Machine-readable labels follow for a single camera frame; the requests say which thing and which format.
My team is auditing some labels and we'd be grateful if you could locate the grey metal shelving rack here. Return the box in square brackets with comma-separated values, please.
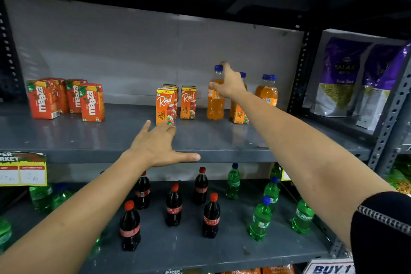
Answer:
[302, 28, 411, 178]
[0, 0, 411, 274]

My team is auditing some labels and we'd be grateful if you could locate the orange apple juice carton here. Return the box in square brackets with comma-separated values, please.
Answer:
[162, 84, 179, 119]
[180, 86, 197, 120]
[156, 88, 176, 126]

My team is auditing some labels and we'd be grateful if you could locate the black sleeve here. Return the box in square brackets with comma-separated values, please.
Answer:
[350, 191, 411, 274]

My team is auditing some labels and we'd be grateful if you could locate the red mango juice carton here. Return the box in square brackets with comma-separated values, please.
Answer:
[26, 79, 61, 120]
[78, 83, 105, 123]
[65, 79, 88, 114]
[43, 77, 70, 114]

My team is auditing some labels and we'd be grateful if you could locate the person's left hand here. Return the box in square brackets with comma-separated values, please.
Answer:
[128, 120, 201, 168]

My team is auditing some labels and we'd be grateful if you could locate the cola bottle with red cap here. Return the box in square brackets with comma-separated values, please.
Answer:
[134, 170, 151, 210]
[120, 200, 141, 252]
[165, 183, 183, 227]
[203, 193, 221, 239]
[193, 167, 209, 206]

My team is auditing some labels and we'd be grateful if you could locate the person's right hand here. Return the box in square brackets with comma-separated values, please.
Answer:
[209, 61, 248, 101]

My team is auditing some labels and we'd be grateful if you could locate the orange soda bottle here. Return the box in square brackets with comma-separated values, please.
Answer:
[207, 65, 226, 121]
[255, 74, 270, 98]
[229, 72, 250, 125]
[260, 75, 279, 107]

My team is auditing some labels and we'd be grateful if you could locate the purple snack bag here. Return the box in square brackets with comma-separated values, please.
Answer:
[314, 37, 374, 118]
[356, 41, 411, 132]

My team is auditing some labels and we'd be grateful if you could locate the green yellow snack packet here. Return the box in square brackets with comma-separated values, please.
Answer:
[384, 163, 411, 197]

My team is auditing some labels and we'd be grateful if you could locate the shelf price label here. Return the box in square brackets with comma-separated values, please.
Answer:
[0, 151, 48, 187]

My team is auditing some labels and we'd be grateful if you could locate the green soda bottle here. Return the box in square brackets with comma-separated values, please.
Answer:
[29, 184, 54, 214]
[264, 177, 280, 214]
[226, 163, 241, 201]
[87, 235, 103, 260]
[291, 199, 315, 235]
[249, 196, 272, 241]
[51, 183, 74, 211]
[270, 163, 283, 182]
[0, 217, 13, 253]

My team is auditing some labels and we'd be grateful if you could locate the orange packet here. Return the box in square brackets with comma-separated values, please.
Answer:
[222, 264, 295, 274]

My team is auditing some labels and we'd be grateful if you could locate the white offer sign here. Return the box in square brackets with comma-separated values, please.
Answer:
[303, 258, 356, 274]

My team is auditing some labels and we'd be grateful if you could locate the person's left forearm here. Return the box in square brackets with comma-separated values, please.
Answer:
[0, 150, 152, 274]

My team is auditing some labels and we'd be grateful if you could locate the person's right forearm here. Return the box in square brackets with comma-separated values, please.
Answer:
[231, 91, 396, 249]

